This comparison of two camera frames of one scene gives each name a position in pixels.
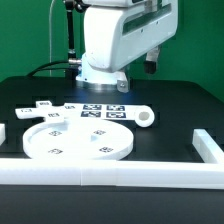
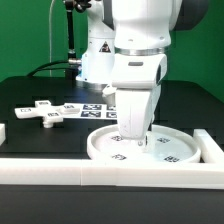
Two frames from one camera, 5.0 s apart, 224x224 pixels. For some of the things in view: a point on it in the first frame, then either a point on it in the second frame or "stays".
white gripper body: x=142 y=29 → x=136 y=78
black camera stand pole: x=72 y=58 stays
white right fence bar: x=206 y=147 stays
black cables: x=54 y=68 stays
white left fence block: x=2 y=134 stays
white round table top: x=78 y=140 → x=164 y=145
